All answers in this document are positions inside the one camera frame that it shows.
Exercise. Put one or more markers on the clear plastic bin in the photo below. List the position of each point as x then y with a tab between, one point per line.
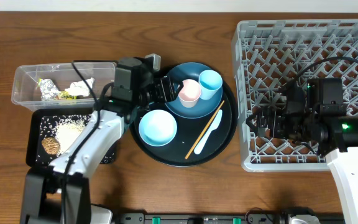
25	90

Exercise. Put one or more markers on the spilled rice grains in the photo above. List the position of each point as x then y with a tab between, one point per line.
64	128

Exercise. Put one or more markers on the grey dishwasher rack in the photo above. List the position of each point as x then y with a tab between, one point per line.
266	55

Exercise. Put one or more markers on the black rectangular tray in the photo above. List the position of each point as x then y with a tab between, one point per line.
34	128

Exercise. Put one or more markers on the light blue bowl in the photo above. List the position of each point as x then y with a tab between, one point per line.
157	128

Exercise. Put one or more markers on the light blue cup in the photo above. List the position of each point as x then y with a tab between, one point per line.
210	82

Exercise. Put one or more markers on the brown cookie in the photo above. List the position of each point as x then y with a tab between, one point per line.
51	145

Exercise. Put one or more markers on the white plastic knife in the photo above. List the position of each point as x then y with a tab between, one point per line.
214	125

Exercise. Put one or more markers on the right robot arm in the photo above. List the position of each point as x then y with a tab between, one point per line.
318	114

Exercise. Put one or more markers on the white tissue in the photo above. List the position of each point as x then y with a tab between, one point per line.
81	88

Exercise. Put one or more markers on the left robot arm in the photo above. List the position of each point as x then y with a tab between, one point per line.
60	192

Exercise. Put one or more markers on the round black tray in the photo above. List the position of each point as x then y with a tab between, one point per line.
188	131

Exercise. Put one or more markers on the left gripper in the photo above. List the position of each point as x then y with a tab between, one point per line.
164	90

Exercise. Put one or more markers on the pink cup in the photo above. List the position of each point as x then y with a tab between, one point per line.
190	93

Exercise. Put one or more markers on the dark blue plate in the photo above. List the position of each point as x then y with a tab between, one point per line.
192	70

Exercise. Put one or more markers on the wooden chopstick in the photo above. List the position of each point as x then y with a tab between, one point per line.
204	130

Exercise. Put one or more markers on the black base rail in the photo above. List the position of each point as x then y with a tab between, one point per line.
253	216

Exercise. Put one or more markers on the yellow foil snack wrapper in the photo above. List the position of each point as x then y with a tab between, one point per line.
50	91

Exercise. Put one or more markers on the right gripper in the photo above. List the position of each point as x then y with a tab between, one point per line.
276	115

